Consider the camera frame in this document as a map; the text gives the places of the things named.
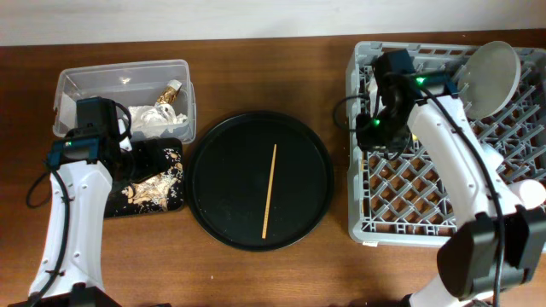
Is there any pink plastic cup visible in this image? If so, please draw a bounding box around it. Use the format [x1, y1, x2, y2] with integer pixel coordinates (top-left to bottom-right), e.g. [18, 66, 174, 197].
[508, 179, 546, 209]

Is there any peanut shells and rice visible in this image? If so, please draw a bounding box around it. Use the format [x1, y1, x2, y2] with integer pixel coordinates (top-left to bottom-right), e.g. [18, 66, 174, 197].
[121, 148, 184, 213]

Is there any black rectangular waste tray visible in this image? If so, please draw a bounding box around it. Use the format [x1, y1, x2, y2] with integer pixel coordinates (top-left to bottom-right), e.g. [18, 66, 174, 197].
[104, 138, 184, 218]

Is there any brown paper wrapper stick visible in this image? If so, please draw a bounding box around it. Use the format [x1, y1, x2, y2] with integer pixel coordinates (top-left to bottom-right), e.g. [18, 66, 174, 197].
[155, 79, 182, 105]

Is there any round black serving tray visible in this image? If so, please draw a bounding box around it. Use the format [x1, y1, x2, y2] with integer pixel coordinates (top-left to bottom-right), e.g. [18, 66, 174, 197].
[184, 111, 334, 252]

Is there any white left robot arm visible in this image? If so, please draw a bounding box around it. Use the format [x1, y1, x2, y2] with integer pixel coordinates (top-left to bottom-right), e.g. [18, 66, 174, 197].
[23, 136, 182, 306]

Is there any blue plastic cup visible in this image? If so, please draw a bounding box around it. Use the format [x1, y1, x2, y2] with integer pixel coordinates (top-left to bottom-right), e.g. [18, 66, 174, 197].
[481, 142, 504, 171]

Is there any clear plastic waste bin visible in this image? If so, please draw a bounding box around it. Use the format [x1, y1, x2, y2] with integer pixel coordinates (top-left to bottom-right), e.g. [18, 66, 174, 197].
[52, 60, 197, 144]

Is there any grey plastic dishwasher rack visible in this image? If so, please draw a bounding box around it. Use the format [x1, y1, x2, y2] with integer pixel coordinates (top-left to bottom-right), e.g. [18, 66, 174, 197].
[346, 41, 545, 247]

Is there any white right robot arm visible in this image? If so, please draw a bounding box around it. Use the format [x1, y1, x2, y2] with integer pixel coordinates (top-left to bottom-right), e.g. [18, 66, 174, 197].
[357, 72, 545, 306]

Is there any grey round plate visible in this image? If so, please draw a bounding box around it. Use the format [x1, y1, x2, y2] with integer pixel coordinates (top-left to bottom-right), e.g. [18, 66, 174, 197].
[457, 41, 521, 119]

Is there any white paper napkin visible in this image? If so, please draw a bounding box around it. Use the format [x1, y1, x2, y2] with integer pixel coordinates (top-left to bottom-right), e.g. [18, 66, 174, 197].
[128, 103, 188, 136]

